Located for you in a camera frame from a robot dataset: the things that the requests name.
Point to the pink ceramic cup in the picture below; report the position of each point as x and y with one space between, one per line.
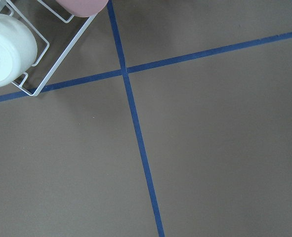
83 8

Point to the white ceramic cup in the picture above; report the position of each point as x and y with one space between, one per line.
18 49

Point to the white wire dish rack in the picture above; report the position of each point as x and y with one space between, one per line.
56 31

